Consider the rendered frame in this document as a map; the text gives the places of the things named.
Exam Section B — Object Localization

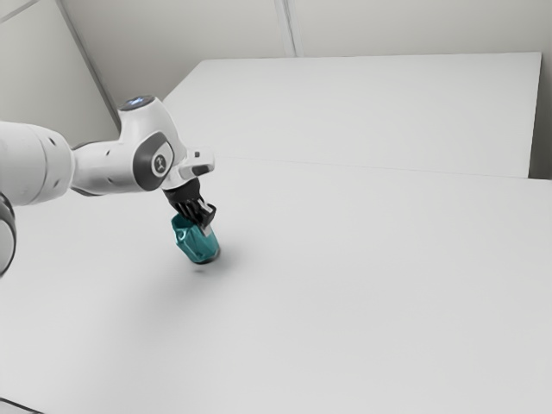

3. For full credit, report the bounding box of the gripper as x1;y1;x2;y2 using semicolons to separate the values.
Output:
162;180;218;237

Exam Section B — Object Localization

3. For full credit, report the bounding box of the teal faceted mug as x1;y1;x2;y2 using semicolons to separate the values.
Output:
170;213;223;264

